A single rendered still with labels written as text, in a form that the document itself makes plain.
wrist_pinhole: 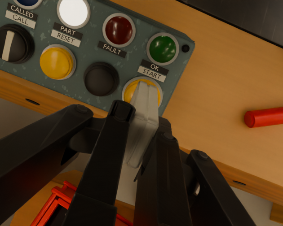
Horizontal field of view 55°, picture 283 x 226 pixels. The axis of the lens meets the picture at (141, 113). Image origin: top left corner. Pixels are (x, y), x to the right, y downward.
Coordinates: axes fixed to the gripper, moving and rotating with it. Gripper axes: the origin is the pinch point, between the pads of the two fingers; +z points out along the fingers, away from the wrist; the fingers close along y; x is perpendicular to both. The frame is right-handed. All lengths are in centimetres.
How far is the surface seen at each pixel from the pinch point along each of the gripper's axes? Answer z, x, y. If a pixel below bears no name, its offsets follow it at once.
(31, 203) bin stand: 7.8, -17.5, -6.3
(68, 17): 4.2, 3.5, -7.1
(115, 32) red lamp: 4.2, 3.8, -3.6
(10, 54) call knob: 3.4, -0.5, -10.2
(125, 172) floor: 78, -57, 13
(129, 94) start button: 3.6, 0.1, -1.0
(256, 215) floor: 79, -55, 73
